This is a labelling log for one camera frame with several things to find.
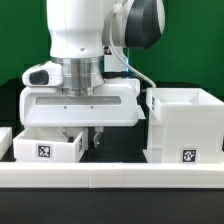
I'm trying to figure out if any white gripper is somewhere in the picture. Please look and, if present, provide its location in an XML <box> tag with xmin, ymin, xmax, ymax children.
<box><xmin>19</xmin><ymin>78</ymin><xmax>141</xmax><ymax>147</ymax></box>

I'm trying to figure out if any white front drawer box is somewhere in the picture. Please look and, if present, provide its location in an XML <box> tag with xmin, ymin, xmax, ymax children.
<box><xmin>13</xmin><ymin>127</ymin><xmax>88</xmax><ymax>163</ymax></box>

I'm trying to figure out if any white drawer cabinet frame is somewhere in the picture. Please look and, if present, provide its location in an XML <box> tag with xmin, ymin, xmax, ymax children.
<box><xmin>144</xmin><ymin>88</ymin><xmax>224</xmax><ymax>164</ymax></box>

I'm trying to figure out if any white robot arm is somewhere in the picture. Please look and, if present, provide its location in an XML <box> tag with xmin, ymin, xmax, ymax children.
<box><xmin>20</xmin><ymin>0</ymin><xmax>165</xmax><ymax>129</ymax></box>

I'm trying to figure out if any white marker tag sheet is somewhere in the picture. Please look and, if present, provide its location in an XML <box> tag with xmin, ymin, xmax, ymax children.
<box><xmin>138</xmin><ymin>105</ymin><xmax>146</xmax><ymax>120</ymax></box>

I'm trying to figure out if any white front fence rail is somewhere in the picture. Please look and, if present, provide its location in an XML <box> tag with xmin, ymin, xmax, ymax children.
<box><xmin>0</xmin><ymin>162</ymin><xmax>224</xmax><ymax>189</ymax></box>

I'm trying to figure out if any white fence rail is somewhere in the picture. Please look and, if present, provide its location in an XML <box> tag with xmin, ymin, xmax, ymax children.
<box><xmin>0</xmin><ymin>162</ymin><xmax>224</xmax><ymax>189</ymax></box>
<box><xmin>0</xmin><ymin>127</ymin><xmax>12</xmax><ymax>160</ymax></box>

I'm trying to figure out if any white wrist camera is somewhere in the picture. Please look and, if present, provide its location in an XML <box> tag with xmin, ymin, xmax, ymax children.
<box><xmin>22</xmin><ymin>61</ymin><xmax>63</xmax><ymax>87</ymax></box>

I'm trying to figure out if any white left fence rail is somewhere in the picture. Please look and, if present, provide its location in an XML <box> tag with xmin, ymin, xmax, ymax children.
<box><xmin>0</xmin><ymin>127</ymin><xmax>12</xmax><ymax>160</ymax></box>

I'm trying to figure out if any grey hanging cable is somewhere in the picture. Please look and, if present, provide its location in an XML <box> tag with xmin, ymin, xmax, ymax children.
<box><xmin>109</xmin><ymin>13</ymin><xmax>158</xmax><ymax>90</ymax></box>

